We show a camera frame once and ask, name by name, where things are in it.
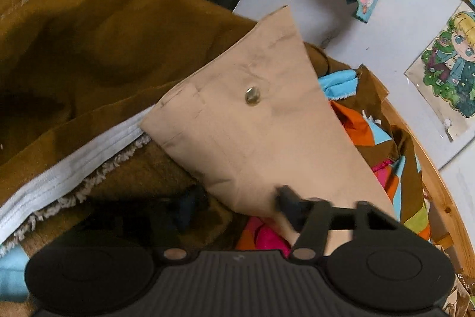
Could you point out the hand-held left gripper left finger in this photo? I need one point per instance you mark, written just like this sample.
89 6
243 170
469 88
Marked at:
188 207

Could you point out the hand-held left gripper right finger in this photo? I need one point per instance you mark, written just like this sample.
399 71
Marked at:
286 202

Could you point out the beige garment with snap button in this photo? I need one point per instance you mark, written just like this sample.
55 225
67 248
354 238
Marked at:
259 138

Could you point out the colourful striped printed blanket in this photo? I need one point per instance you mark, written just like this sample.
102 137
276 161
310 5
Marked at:
404 168

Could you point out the brown fleece-lined jacket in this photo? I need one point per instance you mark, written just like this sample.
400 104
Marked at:
96 53

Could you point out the wooden bed frame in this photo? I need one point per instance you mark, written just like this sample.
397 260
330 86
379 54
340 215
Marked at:
441 198

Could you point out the blonde figure wall poster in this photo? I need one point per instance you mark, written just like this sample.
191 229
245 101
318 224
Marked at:
451 79

